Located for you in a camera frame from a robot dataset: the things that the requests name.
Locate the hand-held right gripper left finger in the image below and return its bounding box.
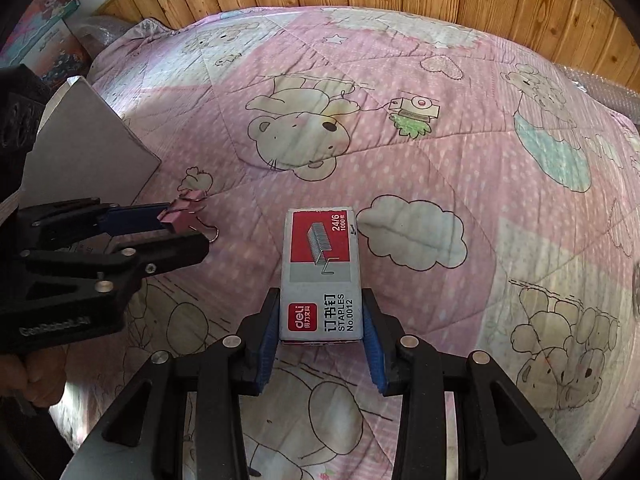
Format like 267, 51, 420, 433
62, 287, 281, 480

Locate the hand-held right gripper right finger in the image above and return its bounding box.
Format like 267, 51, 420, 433
361, 287, 581, 480

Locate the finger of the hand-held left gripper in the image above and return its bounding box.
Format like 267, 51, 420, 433
15, 234, 210, 312
17, 199, 174, 252

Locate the pink binder clip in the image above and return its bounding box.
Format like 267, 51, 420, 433
157, 191, 221, 244

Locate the white cardboard box yellow tape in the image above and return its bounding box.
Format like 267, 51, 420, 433
22, 76, 162, 211

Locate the red grey staple box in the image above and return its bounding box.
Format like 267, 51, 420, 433
279, 205, 364, 347

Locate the person's left hand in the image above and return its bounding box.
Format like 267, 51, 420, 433
0, 346, 69, 409

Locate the dark red toy box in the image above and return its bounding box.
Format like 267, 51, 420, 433
37, 35, 92, 87

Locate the bubble wrap sheet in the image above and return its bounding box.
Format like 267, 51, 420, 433
555, 62, 640, 127
75, 12, 146, 62

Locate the pale lilac blanket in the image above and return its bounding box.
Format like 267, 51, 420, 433
122, 17, 177, 42

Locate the pink bear printed blanket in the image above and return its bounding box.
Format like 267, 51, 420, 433
50, 5, 640, 480

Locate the colourful toy box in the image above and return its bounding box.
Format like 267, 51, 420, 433
20, 0, 82, 28

